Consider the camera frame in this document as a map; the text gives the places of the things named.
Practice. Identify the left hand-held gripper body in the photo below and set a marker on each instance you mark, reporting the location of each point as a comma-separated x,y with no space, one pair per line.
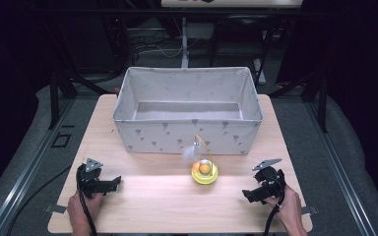
90,183

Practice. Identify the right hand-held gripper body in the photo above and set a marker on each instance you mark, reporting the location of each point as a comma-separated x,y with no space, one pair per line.
270,180

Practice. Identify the yellow cat toy with feather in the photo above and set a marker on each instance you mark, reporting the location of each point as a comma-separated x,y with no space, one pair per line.
205,177

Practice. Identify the grey patterned fabric storage box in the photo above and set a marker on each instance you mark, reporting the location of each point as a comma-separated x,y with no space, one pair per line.
187,136

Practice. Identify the person's left hand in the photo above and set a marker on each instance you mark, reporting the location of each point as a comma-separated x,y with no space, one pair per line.
82,209

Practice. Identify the person's right hand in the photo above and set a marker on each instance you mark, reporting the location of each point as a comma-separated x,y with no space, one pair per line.
288,209

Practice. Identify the orange ball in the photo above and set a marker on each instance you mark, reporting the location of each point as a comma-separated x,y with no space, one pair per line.
204,168

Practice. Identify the black metal stand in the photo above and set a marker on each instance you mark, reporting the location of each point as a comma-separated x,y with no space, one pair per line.
321,98
55,98

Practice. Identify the black chair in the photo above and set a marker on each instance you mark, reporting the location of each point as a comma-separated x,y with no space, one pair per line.
236,36

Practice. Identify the white table leg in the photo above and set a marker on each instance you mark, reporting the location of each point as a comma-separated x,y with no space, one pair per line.
184,42

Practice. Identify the metal table bracket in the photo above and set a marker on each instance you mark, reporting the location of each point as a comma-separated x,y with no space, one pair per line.
309,210
55,208

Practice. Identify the aluminium floor rail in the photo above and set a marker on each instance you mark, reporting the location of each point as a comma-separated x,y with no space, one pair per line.
29,164
339,164

